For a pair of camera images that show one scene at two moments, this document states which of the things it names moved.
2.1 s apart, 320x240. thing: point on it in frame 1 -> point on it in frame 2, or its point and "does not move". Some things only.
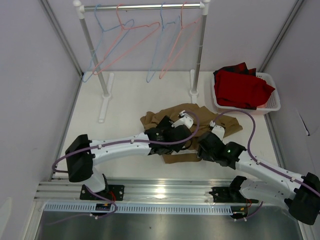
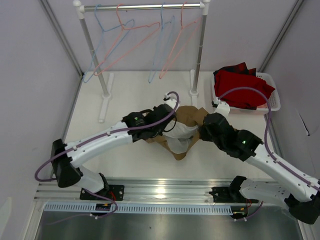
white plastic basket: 272,104 does not move
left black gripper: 166,124 -> 161,130
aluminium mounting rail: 135,189 does not move
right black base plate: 230,194 does not move
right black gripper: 201,153 -> 203,135
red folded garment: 236,86 does not move
